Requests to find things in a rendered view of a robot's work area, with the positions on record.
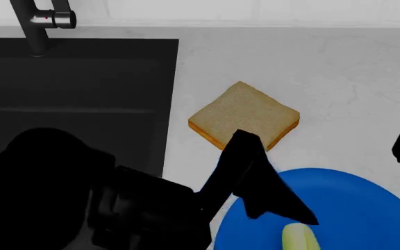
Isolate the dark grey kitchen sink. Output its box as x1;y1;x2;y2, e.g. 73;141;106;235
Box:
0;37;180;179

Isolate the square bread slice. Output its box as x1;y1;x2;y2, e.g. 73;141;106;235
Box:
187;80;301;152

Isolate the dark grey kitchen faucet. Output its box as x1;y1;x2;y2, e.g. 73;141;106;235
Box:
8;0;78;58

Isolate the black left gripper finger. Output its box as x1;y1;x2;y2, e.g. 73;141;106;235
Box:
233;134;320;226
193;128;260;219

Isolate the pale green celery stalk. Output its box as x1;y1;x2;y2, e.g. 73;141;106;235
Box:
281;222;322;250

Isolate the blue round plate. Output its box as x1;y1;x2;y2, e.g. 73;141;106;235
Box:
212;167;400;250

